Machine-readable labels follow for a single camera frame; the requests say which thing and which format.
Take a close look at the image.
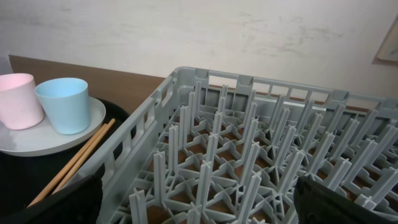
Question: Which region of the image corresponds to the black round serving tray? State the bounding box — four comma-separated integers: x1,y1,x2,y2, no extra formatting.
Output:
0,98,131,215

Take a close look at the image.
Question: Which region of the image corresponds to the grey round plate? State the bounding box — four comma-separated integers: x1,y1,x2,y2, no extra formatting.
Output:
1,97,106,157

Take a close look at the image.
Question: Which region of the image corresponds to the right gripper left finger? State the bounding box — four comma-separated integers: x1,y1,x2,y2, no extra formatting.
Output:
1,175,103,224

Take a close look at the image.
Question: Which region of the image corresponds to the grey plastic dishwasher rack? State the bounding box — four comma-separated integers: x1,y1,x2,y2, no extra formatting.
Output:
72,67,397,223

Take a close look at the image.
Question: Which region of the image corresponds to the pink plastic cup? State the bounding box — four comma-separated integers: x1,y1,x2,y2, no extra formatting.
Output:
1,73,44,130

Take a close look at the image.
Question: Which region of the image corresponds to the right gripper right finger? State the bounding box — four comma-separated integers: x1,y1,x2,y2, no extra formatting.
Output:
294,176,394,224

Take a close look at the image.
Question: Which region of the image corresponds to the blue plastic cup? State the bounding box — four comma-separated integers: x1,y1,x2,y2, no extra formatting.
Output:
35,78,91,135

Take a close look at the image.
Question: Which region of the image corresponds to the wooden chopstick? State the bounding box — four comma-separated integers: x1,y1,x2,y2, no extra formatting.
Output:
29,124,107,207
52,118,115,194

